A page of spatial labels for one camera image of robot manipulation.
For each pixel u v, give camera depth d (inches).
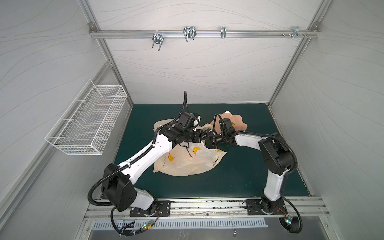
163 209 29.0
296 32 30.1
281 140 21.0
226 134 30.2
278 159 19.9
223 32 30.8
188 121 23.7
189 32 30.1
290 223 28.3
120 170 16.2
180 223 27.6
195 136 26.6
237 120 42.7
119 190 15.5
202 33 30.6
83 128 26.5
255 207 28.8
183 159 30.2
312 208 28.9
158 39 31.5
